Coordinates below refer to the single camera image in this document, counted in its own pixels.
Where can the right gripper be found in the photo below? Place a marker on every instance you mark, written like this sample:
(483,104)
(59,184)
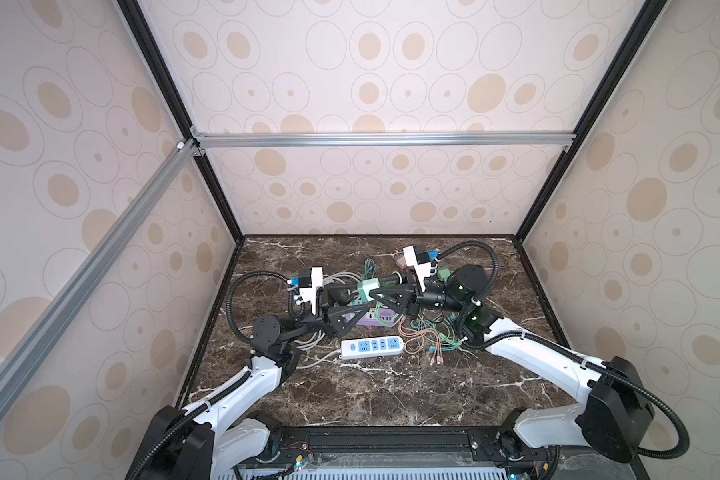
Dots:
(406,297)

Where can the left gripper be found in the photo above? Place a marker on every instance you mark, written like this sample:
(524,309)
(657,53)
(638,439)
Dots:
(325,319)

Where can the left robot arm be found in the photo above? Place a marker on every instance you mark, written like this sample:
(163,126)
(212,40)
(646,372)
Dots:
(214,434)

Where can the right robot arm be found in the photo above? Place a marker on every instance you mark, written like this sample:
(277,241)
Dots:
(612,412)

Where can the white blue power strip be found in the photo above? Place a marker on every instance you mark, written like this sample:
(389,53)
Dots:
(371,347)

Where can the light green charger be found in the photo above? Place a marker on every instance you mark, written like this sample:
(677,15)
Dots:
(443,274)

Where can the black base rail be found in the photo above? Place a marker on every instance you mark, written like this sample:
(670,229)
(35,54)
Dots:
(424,453)

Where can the horizontal aluminium rail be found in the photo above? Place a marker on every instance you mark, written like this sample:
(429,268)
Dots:
(402,139)

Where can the left aluminium rail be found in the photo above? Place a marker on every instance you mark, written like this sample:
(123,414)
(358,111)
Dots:
(35,346)

